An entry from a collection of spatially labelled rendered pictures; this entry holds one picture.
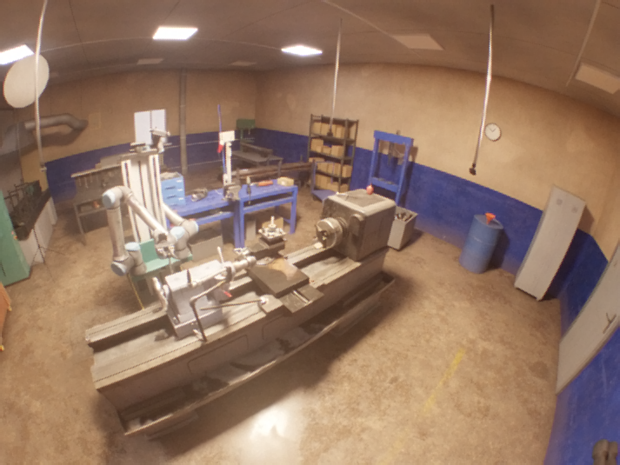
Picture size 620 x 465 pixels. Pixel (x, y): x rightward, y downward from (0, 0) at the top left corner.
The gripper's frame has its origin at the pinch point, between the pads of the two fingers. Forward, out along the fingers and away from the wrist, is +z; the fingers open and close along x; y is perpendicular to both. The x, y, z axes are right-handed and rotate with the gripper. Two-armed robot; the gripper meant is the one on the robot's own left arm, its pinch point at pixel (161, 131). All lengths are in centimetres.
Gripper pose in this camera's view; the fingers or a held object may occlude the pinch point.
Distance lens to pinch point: 237.6
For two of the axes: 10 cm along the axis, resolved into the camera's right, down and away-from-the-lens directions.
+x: 7.0, 1.1, 7.0
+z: 6.8, 2.1, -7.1
